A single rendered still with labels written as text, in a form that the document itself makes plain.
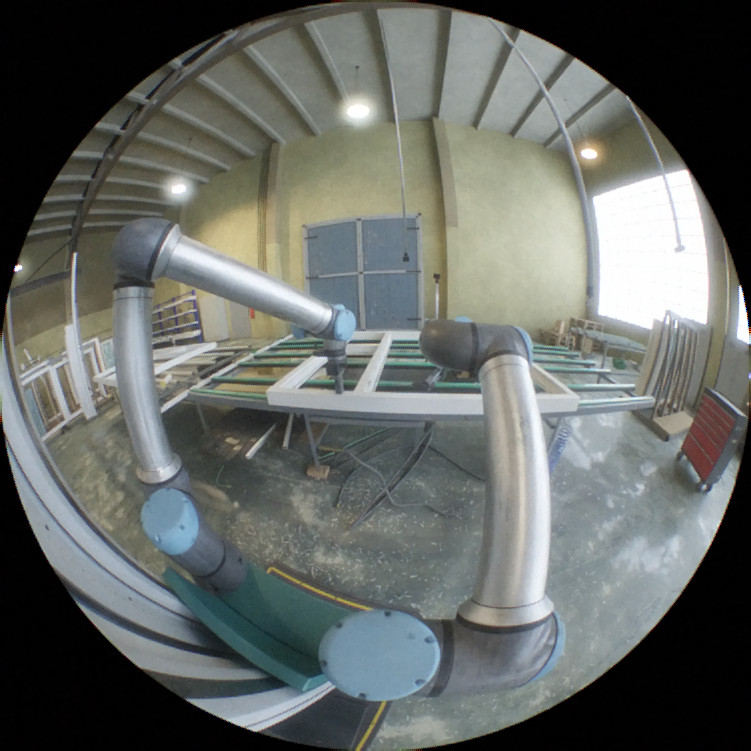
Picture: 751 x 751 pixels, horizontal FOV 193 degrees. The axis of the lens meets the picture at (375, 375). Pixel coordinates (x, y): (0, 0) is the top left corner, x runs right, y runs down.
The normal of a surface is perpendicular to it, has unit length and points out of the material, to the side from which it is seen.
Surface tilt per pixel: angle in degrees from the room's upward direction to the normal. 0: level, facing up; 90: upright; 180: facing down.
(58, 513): 90
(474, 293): 90
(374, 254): 90
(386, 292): 90
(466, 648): 16
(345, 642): 5
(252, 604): 0
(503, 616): 24
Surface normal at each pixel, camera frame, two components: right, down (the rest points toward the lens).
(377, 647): -0.11, -0.93
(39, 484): 0.95, 0.08
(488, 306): -0.14, 0.36
